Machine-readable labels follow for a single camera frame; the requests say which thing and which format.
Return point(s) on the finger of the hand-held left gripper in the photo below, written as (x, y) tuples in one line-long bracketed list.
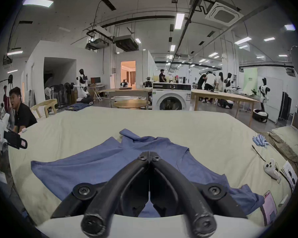
[(16, 140)]

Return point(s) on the bed with beige sheet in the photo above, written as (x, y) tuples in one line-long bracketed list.
[(89, 128)]

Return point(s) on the white washing machine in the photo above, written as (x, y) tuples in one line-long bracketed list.
[(171, 95)]

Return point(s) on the long wooden table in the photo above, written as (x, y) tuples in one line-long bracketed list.
[(129, 91), (221, 96)]

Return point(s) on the green banner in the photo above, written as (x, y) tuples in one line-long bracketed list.
[(250, 79)]

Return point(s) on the white and black humanoid robot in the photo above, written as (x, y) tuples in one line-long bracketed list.
[(82, 88), (263, 93), (229, 83)]

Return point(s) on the desk with monitor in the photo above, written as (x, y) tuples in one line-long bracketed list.
[(97, 83)]

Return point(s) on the white printed card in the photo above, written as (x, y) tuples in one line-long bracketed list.
[(290, 173)]

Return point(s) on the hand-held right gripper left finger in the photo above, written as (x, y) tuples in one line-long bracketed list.
[(119, 182)]

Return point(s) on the group of people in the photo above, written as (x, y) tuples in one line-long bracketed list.
[(209, 82)]

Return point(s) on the wooden chair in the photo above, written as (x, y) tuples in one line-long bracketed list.
[(46, 106)]

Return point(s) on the round wooden table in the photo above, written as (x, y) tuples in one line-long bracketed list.
[(130, 104)]

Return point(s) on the olive green pillow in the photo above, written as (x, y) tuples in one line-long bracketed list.
[(288, 139)]

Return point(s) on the white hand controller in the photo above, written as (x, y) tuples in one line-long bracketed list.
[(271, 168)]

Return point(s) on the pink phone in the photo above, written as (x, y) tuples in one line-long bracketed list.
[(270, 207)]

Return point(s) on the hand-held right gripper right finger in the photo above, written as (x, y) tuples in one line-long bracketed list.
[(178, 182)]

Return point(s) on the blue shirt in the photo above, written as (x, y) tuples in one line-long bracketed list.
[(101, 162)]

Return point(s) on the folded blue jeans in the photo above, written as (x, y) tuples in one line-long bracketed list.
[(75, 106)]

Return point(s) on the group of standing fans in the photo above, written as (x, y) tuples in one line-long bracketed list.
[(60, 93)]

